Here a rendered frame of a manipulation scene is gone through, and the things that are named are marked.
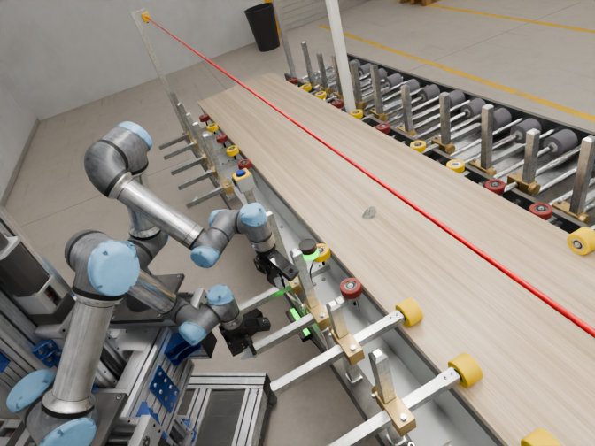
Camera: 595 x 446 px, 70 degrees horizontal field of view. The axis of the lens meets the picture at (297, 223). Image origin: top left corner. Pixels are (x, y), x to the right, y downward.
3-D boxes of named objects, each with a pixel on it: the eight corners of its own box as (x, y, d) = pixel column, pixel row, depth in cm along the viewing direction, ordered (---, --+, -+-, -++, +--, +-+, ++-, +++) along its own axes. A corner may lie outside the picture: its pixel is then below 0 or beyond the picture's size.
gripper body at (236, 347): (227, 342, 149) (216, 321, 142) (250, 331, 151) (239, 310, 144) (234, 358, 143) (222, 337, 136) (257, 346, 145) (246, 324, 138)
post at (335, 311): (356, 395, 152) (329, 310, 123) (351, 388, 154) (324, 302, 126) (364, 390, 152) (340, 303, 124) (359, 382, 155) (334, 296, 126)
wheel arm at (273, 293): (240, 319, 173) (236, 311, 171) (237, 313, 176) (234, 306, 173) (331, 270, 182) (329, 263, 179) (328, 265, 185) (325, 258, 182)
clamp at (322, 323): (320, 331, 154) (318, 322, 151) (305, 308, 164) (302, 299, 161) (334, 324, 155) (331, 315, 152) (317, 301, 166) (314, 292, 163)
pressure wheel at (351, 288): (351, 316, 159) (346, 296, 152) (341, 303, 165) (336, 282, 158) (369, 305, 160) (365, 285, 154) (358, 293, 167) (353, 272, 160)
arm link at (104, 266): (68, 427, 113) (120, 233, 110) (92, 461, 104) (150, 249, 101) (18, 439, 104) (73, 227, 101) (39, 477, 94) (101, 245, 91)
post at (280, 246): (295, 299, 187) (264, 215, 158) (291, 294, 190) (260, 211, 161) (302, 296, 188) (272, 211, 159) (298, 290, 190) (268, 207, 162)
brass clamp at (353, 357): (350, 367, 128) (347, 357, 125) (328, 337, 139) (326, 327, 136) (367, 357, 130) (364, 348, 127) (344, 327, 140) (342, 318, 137)
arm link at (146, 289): (40, 247, 107) (164, 322, 142) (57, 260, 100) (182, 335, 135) (72, 211, 110) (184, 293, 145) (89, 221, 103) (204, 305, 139)
